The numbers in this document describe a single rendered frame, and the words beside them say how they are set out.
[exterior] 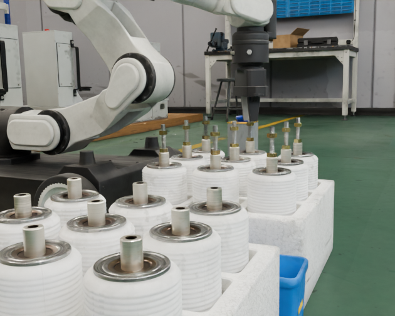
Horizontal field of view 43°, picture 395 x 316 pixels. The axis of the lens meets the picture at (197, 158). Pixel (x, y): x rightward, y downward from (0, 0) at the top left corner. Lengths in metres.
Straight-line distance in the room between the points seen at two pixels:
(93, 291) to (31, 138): 1.18
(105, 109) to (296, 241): 0.75
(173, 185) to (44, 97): 2.79
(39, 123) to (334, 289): 0.98
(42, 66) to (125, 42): 2.35
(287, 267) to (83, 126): 0.85
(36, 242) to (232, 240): 0.26
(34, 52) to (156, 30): 3.39
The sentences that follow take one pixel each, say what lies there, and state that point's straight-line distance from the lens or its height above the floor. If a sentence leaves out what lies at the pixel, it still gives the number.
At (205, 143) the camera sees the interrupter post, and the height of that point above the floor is 0.27.
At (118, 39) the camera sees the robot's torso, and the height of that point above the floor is 0.55.
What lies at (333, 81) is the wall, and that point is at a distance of 6.12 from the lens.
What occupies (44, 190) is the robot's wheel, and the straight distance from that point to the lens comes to 1.35.
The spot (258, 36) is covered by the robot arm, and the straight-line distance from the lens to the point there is 1.19.
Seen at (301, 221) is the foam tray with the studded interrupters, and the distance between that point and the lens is 0.91.
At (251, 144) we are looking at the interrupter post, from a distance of 1.23.
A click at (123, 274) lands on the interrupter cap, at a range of 0.48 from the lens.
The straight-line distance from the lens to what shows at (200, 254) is 0.57.
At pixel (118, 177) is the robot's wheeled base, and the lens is 1.39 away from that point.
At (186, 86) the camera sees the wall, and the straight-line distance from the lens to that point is 6.74.
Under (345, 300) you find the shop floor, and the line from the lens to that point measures 1.05.
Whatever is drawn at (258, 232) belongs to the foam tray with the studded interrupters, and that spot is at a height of 0.15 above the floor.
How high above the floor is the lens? 0.43
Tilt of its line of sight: 9 degrees down
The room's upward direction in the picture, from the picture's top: 1 degrees counter-clockwise
